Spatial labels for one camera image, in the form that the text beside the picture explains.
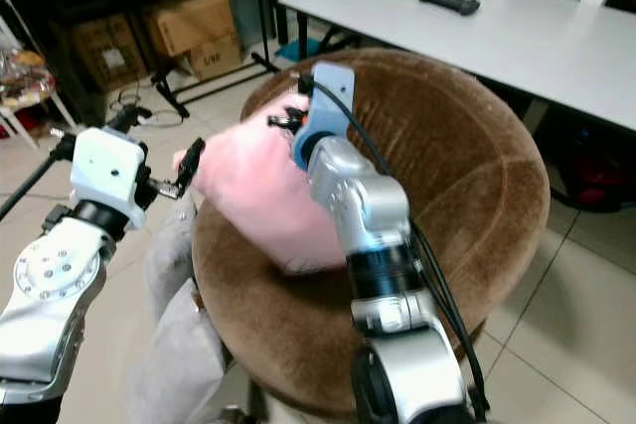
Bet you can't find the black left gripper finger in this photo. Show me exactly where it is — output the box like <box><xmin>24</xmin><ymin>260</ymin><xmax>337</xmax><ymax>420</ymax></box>
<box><xmin>173</xmin><ymin>135</ymin><xmax>208</xmax><ymax>200</ymax></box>

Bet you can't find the pink pillow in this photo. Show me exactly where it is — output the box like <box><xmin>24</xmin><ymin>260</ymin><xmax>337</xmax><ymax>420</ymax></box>
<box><xmin>189</xmin><ymin>86</ymin><xmax>351</xmax><ymax>277</ymax></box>

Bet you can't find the black floor stand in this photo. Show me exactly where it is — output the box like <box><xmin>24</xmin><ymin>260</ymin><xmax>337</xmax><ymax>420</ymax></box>
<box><xmin>148</xmin><ymin>51</ymin><xmax>280</xmax><ymax>119</ymax></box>

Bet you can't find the brown round plush sofa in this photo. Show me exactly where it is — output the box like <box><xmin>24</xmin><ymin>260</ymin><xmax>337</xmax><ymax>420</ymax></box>
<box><xmin>191</xmin><ymin>47</ymin><xmax>554</xmax><ymax>421</ymax></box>

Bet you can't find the large tan cardboard box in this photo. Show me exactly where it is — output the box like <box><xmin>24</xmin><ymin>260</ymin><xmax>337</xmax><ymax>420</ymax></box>
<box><xmin>143</xmin><ymin>0</ymin><xmax>245</xmax><ymax>80</ymax></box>

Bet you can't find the dark brown cardboard box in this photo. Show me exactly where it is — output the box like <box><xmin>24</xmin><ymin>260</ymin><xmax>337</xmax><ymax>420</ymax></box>
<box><xmin>74</xmin><ymin>14</ymin><xmax>152</xmax><ymax>96</ymax></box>

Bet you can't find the white stool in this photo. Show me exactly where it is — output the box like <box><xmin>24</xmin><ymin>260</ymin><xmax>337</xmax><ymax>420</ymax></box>
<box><xmin>0</xmin><ymin>94</ymin><xmax>77</xmax><ymax>153</ymax></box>

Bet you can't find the grey cloth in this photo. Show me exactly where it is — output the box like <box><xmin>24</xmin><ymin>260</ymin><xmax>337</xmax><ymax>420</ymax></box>
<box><xmin>123</xmin><ymin>201</ymin><xmax>232</xmax><ymax>424</ymax></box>

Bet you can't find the clear bag of snacks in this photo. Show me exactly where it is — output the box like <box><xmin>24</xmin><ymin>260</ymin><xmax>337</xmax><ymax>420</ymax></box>
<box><xmin>0</xmin><ymin>44</ymin><xmax>54</xmax><ymax>113</ymax></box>

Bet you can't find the black handheld controller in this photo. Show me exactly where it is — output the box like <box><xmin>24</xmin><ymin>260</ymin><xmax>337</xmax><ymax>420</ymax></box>
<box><xmin>417</xmin><ymin>0</ymin><xmax>483</xmax><ymax>17</ymax></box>

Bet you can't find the large white table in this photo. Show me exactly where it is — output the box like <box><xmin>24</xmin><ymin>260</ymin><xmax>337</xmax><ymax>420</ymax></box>
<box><xmin>276</xmin><ymin>0</ymin><xmax>636</xmax><ymax>134</ymax></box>

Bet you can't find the red bag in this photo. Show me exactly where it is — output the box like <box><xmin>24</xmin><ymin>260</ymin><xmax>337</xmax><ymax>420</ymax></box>
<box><xmin>570</xmin><ymin>140</ymin><xmax>636</xmax><ymax>212</ymax></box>

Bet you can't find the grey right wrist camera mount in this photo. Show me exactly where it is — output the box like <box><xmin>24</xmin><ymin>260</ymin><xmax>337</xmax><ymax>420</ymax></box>
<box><xmin>292</xmin><ymin>61</ymin><xmax>357</xmax><ymax>170</ymax></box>

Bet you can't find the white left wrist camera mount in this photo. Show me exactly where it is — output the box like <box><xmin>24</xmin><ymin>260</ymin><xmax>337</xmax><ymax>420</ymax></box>
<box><xmin>72</xmin><ymin>127</ymin><xmax>151</xmax><ymax>214</ymax></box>

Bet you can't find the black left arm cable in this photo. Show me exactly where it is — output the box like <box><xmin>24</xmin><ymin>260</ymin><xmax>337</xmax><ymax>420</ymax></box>
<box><xmin>0</xmin><ymin>134</ymin><xmax>82</xmax><ymax>222</ymax></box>

